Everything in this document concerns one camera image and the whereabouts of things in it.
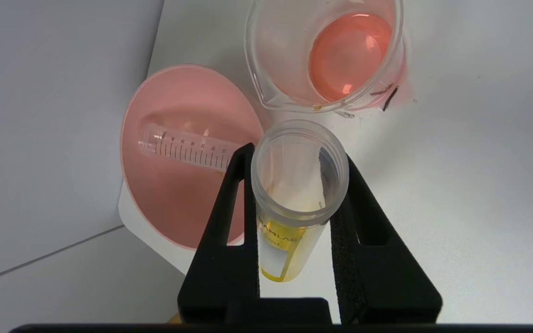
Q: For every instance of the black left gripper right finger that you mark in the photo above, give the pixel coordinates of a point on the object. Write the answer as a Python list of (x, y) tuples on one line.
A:
[(377, 277)]

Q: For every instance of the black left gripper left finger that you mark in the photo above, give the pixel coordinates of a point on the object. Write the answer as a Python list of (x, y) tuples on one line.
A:
[(220, 277)]

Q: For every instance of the test tube with yellow pigment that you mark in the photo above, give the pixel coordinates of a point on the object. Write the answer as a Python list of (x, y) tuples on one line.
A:
[(294, 185)]

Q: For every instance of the test tube with red pigment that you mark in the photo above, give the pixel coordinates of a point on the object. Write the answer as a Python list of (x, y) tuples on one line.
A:
[(188, 148)]

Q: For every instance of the clear plastic beaker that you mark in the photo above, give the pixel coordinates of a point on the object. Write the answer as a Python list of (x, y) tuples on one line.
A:
[(340, 60)]

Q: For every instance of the pink plastic bowl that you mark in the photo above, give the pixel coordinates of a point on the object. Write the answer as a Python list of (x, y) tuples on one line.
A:
[(178, 199)]

